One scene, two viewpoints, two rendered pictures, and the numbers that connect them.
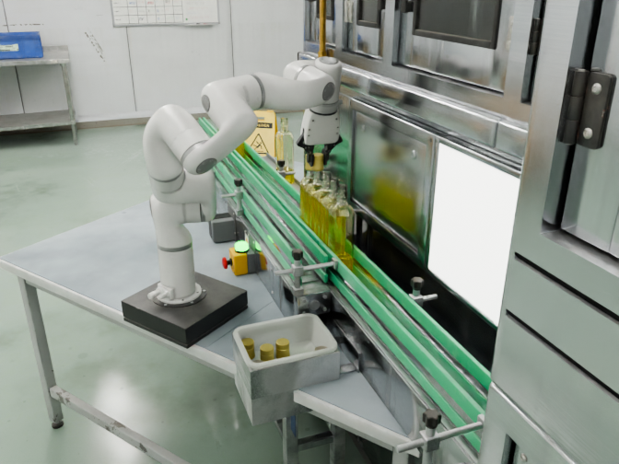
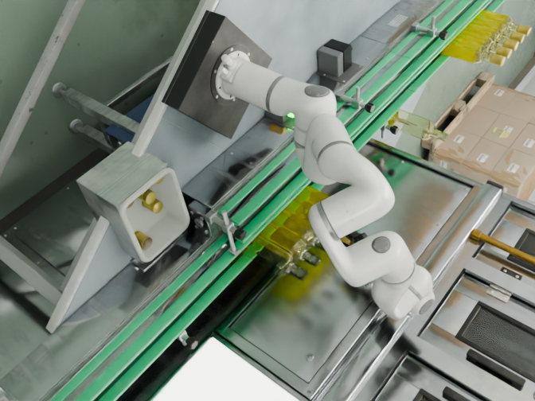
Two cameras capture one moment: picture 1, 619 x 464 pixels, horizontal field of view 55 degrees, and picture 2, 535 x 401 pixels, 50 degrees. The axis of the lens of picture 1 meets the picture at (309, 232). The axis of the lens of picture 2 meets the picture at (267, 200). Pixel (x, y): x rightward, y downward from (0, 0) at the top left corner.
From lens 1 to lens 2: 0.96 m
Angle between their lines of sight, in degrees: 33
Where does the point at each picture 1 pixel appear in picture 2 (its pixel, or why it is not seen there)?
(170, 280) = (240, 83)
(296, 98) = (378, 298)
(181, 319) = (193, 97)
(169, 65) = not seen: outside the picture
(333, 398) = (99, 255)
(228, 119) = (352, 272)
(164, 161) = (333, 176)
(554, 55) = not seen: outside the picture
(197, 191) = (311, 171)
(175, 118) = (371, 213)
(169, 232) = (284, 107)
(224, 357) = (149, 142)
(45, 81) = not seen: outside the picture
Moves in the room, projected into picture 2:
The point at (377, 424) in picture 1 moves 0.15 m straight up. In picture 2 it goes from (72, 297) to (110, 328)
